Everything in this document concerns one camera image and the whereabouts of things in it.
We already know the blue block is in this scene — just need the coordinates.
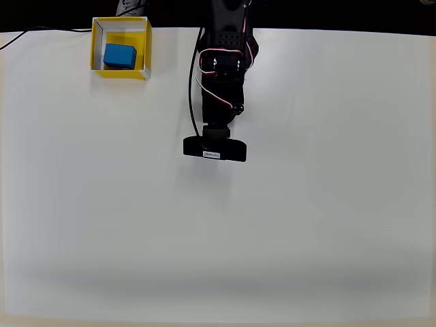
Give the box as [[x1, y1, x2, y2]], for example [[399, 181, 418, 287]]
[[103, 43, 138, 70]]

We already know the yellow open box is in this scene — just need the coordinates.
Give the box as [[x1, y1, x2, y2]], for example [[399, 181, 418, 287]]
[[89, 16, 153, 82]]

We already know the black webcam with label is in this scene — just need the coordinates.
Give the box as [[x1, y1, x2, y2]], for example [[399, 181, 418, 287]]
[[182, 123, 247, 164]]

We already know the grey shoe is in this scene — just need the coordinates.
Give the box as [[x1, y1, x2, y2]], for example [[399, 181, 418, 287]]
[[114, 0, 151, 18]]

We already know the red white servo cable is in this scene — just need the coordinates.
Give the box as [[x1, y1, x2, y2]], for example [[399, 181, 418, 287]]
[[240, 0, 260, 69], [196, 48, 243, 108]]

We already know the thick black camera cable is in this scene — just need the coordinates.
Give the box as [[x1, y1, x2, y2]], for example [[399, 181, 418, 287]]
[[189, 27, 205, 151]]

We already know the thin black cable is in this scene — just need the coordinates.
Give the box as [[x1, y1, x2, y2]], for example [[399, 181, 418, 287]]
[[0, 25, 93, 51]]

